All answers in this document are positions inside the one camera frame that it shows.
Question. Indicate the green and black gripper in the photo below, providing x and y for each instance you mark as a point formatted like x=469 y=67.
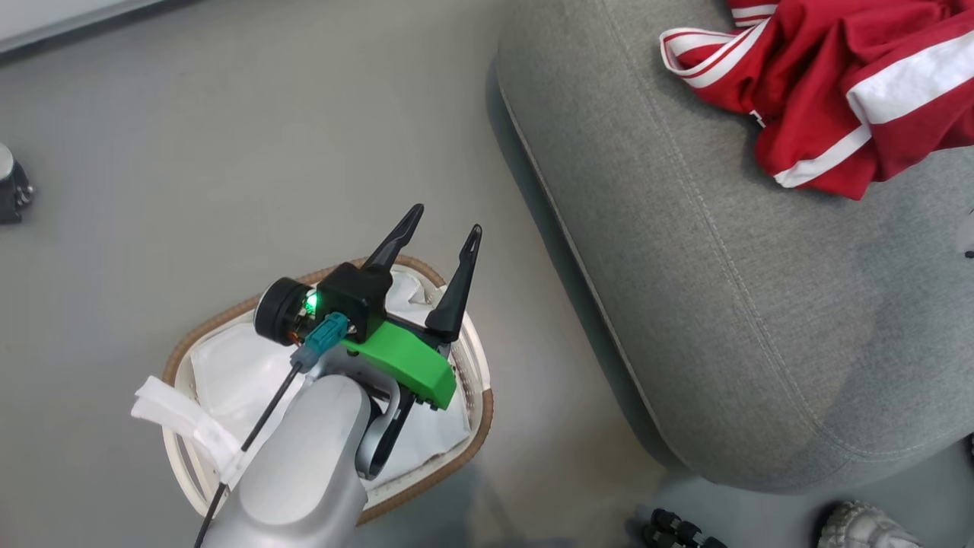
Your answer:
x=407 y=365

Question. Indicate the red white striped garment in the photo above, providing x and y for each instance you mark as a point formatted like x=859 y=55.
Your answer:
x=829 y=84

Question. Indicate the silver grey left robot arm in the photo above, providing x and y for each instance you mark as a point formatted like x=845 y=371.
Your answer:
x=304 y=464

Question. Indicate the grey fabric sofa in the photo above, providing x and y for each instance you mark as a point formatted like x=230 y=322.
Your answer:
x=723 y=266

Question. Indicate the white basket with wicker rim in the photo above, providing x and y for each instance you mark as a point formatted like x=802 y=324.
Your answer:
x=475 y=365

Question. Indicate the black round motor housing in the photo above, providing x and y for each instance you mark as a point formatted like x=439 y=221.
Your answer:
x=278 y=310

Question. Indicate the white basket liner cloth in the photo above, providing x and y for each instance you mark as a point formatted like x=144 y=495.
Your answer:
x=228 y=365

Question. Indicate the black and grey caster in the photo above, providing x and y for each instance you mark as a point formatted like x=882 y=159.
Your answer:
x=11 y=190

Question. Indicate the grey ribbed wheel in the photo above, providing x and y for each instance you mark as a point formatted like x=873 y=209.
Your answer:
x=867 y=527

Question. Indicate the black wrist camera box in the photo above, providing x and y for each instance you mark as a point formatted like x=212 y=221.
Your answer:
x=351 y=297

